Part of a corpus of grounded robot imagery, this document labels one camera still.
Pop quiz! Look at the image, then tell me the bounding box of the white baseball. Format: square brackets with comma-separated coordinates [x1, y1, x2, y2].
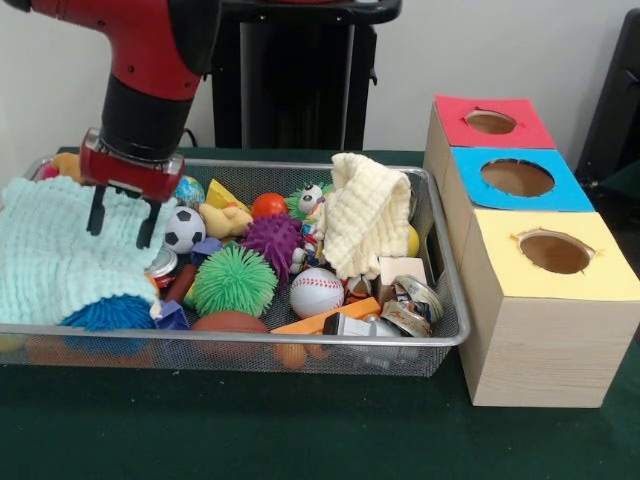
[289, 268, 346, 321]

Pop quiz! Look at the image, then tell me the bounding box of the cream knitted cloth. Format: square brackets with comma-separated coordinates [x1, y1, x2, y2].
[318, 152, 414, 280]

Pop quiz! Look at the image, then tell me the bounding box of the orange plastic block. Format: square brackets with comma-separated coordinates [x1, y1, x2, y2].
[270, 295, 382, 336]

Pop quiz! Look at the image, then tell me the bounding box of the wooden cube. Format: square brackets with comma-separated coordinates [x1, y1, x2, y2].
[374, 255, 429, 301]

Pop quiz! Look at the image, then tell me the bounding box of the black white soccer ball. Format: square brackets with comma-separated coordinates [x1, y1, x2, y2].
[163, 205, 207, 255]

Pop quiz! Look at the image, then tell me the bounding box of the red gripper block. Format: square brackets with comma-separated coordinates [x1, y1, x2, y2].
[78, 128, 186, 250]

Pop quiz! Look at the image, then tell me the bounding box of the green spiky monster toy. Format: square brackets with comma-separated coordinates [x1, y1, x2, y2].
[284, 182, 334, 219]

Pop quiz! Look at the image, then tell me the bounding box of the black upright stand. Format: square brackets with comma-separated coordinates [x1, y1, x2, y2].
[574, 8, 640, 191]

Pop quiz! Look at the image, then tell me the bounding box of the purple spiky monster toy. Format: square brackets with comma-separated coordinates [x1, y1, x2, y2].
[242, 214, 304, 281]

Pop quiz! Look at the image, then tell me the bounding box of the green spiky ball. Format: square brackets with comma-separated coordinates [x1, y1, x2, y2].
[192, 244, 279, 319]

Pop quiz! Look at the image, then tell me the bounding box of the light blue knitted cloth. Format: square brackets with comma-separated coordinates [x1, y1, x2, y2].
[0, 175, 179, 326]

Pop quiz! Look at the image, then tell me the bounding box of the crushed silver can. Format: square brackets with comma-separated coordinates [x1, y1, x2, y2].
[380, 274, 445, 339]

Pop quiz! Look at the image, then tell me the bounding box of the shallow mesh bin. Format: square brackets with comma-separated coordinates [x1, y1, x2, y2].
[0, 155, 472, 381]

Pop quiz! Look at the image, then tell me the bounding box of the wooden box with three holes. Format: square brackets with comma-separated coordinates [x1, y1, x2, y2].
[423, 94, 640, 409]

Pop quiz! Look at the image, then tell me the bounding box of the small globe ball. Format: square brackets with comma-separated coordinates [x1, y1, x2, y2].
[174, 175, 206, 207]

